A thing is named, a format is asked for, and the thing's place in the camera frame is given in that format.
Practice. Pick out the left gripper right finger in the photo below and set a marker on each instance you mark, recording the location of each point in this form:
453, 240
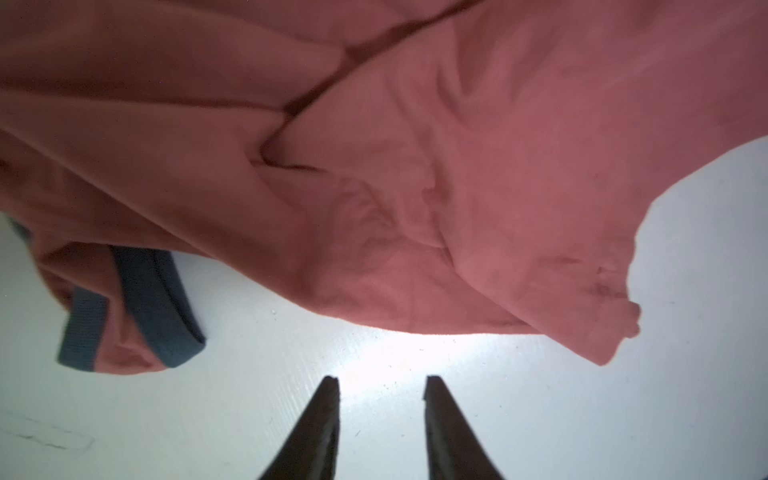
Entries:
453, 450

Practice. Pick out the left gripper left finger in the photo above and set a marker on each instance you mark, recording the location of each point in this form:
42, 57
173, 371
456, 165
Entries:
310, 451

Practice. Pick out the maroon tank top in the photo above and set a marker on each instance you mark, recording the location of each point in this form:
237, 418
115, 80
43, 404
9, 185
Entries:
430, 167

